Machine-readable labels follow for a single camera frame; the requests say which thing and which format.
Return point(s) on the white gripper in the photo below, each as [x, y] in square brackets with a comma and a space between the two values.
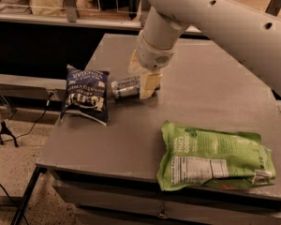
[152, 55]

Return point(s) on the silver redbull can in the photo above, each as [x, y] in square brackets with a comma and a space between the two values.
[126, 88]

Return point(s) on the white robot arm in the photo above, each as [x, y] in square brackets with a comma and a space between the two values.
[251, 37]

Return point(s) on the blue chip bag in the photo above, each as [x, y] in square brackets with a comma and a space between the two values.
[86, 94]

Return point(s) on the green snack bag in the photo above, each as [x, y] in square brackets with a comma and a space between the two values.
[197, 157]

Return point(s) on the grey table drawer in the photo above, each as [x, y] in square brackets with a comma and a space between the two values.
[108, 205]

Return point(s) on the black table leg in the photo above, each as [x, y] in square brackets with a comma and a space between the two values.
[19, 215]

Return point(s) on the black tripod stand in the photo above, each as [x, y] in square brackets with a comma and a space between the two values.
[5, 131]

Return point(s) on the grey angled bracket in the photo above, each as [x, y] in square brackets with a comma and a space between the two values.
[274, 7]

